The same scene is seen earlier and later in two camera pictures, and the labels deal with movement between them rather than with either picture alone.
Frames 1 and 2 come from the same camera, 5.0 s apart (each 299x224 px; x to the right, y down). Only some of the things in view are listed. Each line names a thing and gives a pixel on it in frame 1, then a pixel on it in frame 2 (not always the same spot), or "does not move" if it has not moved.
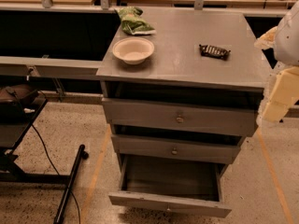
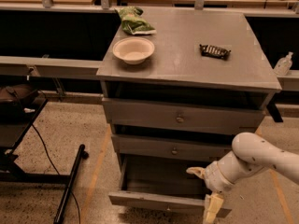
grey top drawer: (183, 116) does not move
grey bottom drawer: (188, 185) does not move
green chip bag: (133, 23) does not move
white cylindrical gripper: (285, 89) → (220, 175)
